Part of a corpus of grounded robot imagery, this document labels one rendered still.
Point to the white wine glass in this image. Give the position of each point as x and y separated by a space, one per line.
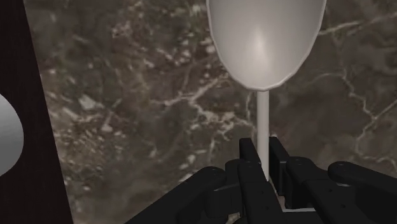
263 43

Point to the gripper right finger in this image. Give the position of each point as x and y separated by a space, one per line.
322 192

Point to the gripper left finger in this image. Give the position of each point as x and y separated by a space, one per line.
254 192

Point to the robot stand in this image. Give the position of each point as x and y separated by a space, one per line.
28 130

